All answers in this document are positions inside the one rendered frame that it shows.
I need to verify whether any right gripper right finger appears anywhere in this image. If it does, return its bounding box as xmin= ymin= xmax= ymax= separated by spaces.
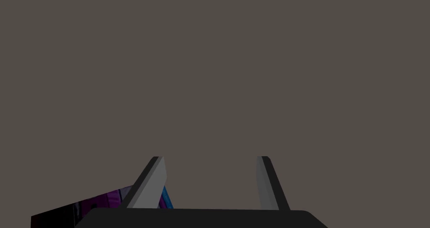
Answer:
xmin=256 ymin=155 xmax=291 ymax=211

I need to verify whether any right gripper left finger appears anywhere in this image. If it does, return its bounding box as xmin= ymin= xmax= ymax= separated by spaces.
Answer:
xmin=126 ymin=156 xmax=168 ymax=209

